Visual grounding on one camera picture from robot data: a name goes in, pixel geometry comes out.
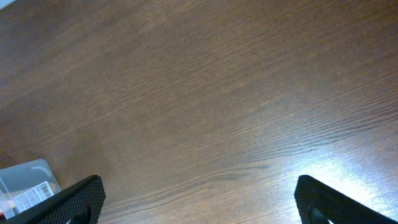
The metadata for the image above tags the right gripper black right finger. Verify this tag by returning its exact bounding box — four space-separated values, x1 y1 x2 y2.
294 175 397 224

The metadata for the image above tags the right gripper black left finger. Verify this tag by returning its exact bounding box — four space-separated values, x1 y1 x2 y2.
3 175 106 224

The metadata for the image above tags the clear plastic container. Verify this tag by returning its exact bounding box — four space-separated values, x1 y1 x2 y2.
1 159 62 220

